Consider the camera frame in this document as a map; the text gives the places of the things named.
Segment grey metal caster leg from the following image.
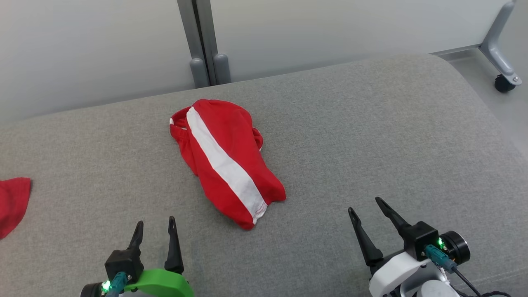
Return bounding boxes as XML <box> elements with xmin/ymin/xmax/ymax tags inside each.
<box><xmin>478</xmin><ymin>0</ymin><xmax>523</xmax><ymax>86</ymax></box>

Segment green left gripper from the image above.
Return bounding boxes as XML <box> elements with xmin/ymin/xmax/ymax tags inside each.
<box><xmin>124</xmin><ymin>216</ymin><xmax>194</xmax><ymax>297</ymax></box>

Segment grey partition post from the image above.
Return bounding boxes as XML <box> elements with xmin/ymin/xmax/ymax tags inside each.
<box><xmin>194</xmin><ymin>0</ymin><xmax>231</xmax><ymax>85</ymax></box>
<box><xmin>177</xmin><ymin>0</ymin><xmax>211</xmax><ymax>88</ymax></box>

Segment grey partition base rail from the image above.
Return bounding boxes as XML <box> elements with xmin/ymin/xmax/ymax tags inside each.
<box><xmin>429</xmin><ymin>45</ymin><xmax>483</xmax><ymax>57</ymax></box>

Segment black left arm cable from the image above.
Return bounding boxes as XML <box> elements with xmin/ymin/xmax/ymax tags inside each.
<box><xmin>108</xmin><ymin>271</ymin><xmax>129</xmax><ymax>297</ymax></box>

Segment white partition panel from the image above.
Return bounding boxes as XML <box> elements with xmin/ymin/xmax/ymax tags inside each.
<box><xmin>0</xmin><ymin>0</ymin><xmax>195</xmax><ymax>124</ymax></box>
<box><xmin>210</xmin><ymin>0</ymin><xmax>516</xmax><ymax>81</ymax></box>

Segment red white basketball jersey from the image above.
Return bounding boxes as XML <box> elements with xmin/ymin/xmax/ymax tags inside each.
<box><xmin>0</xmin><ymin>177</ymin><xmax>32</xmax><ymax>240</ymax></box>

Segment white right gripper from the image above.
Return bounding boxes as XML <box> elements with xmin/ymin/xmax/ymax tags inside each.
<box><xmin>349</xmin><ymin>197</ymin><xmax>450</xmax><ymax>297</ymax></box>

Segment red shorts with white stripe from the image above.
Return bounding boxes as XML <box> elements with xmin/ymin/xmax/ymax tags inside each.
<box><xmin>169</xmin><ymin>99</ymin><xmax>287</xmax><ymax>231</ymax></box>

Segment black caster wheel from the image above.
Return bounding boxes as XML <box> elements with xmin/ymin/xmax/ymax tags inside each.
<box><xmin>494</xmin><ymin>74</ymin><xmax>516</xmax><ymax>93</ymax></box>

